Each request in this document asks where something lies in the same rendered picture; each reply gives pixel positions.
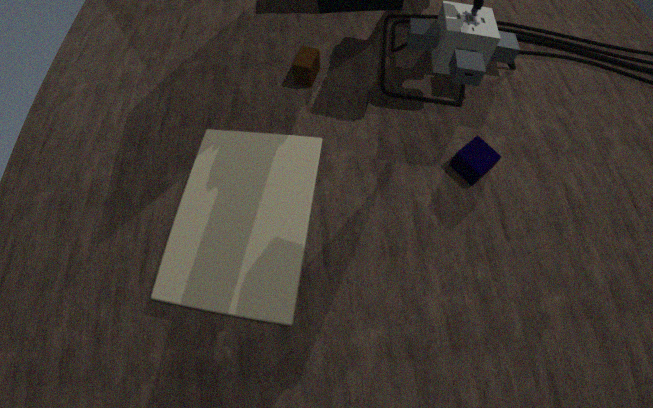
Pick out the beige flat rectangular mat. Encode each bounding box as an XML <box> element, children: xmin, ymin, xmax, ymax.
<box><xmin>151</xmin><ymin>129</ymin><xmax>322</xmax><ymax>325</ymax></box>

